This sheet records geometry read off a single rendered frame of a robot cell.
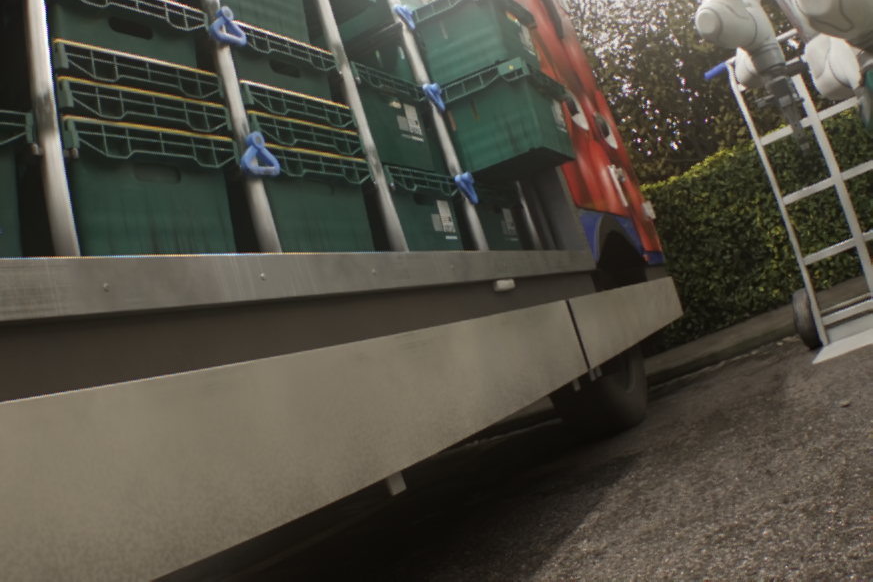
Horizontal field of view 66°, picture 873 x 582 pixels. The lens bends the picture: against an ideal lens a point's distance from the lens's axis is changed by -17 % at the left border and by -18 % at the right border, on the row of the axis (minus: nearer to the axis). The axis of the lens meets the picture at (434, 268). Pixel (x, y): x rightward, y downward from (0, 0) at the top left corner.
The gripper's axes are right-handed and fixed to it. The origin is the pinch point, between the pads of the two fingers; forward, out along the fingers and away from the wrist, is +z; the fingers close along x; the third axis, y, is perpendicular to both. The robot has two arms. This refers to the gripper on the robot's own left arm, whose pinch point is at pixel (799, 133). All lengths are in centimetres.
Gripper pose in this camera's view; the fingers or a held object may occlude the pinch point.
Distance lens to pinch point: 196.9
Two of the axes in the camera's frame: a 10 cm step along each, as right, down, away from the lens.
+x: -5.1, 0.5, -8.6
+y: -8.0, 3.3, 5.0
